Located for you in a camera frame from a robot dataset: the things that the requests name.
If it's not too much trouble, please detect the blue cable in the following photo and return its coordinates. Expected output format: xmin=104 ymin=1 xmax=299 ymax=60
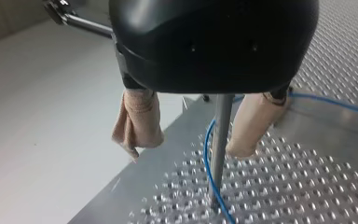
xmin=202 ymin=92 xmax=358 ymax=224

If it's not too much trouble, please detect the metal post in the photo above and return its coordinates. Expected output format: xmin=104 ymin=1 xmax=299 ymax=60
xmin=208 ymin=93 xmax=236 ymax=209

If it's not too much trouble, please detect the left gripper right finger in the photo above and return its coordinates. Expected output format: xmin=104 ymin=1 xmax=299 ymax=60
xmin=225 ymin=83 xmax=293 ymax=159

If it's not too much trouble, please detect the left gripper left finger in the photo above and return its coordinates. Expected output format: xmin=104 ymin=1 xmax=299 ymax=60
xmin=111 ymin=74 xmax=165 ymax=161

